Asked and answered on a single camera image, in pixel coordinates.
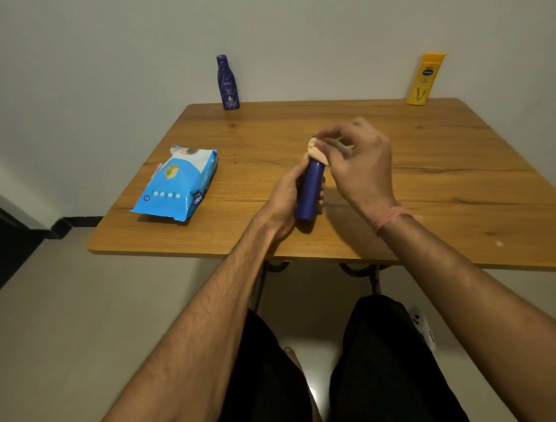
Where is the person's right hand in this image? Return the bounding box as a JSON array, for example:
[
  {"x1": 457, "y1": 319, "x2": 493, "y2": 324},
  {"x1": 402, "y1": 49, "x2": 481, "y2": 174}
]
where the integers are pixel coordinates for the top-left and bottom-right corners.
[{"x1": 312, "y1": 116, "x2": 400, "y2": 228}]

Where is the person's left hand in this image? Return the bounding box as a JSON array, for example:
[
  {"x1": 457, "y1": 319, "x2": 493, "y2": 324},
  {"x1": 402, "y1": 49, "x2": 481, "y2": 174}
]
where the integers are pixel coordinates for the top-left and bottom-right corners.
[{"x1": 259, "y1": 156, "x2": 327, "y2": 243}]

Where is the dark blue striped bottle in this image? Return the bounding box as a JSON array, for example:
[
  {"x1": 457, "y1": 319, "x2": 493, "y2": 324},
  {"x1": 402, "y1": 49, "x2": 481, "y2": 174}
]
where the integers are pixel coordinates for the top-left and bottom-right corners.
[{"x1": 294, "y1": 156, "x2": 327, "y2": 223}]

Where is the white wet wipe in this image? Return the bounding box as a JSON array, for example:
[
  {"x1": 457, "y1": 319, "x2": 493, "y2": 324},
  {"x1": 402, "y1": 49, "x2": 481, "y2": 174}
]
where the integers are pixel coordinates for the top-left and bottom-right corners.
[{"x1": 306, "y1": 135, "x2": 356, "y2": 168}]

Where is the blue wet wipes pack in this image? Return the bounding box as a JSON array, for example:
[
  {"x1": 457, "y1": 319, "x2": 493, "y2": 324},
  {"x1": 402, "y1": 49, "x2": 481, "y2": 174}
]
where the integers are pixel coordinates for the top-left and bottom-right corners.
[{"x1": 129, "y1": 145, "x2": 220, "y2": 223}]

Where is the yellow bottle orange cap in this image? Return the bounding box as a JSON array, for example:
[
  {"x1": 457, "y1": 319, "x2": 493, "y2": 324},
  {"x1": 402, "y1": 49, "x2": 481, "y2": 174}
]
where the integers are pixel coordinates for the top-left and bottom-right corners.
[{"x1": 405, "y1": 52, "x2": 447, "y2": 107}]

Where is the dark blue bottle white print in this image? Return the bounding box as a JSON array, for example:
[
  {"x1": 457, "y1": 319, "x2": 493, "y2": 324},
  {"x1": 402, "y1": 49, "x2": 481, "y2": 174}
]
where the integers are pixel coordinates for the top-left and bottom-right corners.
[{"x1": 215, "y1": 53, "x2": 241, "y2": 111}]

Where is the person's right forearm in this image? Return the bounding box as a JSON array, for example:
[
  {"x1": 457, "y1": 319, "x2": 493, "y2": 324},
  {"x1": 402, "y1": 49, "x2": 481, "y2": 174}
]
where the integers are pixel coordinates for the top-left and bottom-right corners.
[{"x1": 378, "y1": 215, "x2": 556, "y2": 422}]

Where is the person's left forearm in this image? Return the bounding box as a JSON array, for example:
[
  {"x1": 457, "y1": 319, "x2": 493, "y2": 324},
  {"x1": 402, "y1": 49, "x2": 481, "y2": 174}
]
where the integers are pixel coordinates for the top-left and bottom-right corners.
[{"x1": 102, "y1": 217, "x2": 281, "y2": 422}]

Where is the pink thread wristband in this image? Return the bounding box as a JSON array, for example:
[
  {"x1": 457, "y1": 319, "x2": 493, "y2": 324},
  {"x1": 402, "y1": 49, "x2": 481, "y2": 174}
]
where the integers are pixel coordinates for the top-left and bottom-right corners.
[{"x1": 372, "y1": 206, "x2": 421, "y2": 239}]

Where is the wooden table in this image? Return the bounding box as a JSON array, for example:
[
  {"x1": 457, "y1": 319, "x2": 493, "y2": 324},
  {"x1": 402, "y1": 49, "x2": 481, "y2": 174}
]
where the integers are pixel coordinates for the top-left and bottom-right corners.
[{"x1": 86, "y1": 97, "x2": 556, "y2": 272}]

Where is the white smartphone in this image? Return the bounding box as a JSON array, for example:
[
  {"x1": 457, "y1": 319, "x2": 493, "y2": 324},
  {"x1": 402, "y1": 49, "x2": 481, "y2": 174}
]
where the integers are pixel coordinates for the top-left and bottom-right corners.
[{"x1": 408, "y1": 305, "x2": 438, "y2": 354}]

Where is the black baseboard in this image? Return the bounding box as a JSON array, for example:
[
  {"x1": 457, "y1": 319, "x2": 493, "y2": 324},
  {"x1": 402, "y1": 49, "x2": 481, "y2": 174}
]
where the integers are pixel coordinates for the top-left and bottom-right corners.
[{"x1": 40, "y1": 215, "x2": 105, "y2": 241}]

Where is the black door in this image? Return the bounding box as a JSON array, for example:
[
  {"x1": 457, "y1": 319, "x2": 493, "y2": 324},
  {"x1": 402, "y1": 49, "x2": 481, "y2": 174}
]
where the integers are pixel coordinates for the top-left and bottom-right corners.
[{"x1": 0, "y1": 206, "x2": 49, "y2": 291}]

